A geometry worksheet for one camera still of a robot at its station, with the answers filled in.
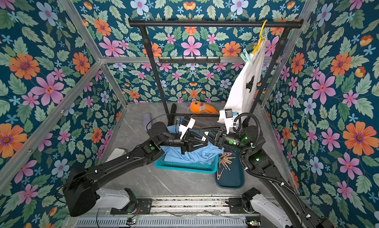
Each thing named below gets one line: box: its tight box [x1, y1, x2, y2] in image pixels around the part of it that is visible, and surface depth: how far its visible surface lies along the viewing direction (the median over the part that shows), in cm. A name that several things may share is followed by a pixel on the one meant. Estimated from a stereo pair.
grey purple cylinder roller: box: [142, 113, 152, 131], surface depth 110 cm
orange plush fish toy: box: [189, 100, 220, 115], surface depth 110 cm
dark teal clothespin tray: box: [215, 148, 245, 190], surface depth 87 cm
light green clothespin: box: [240, 48, 253, 66], surface depth 56 cm
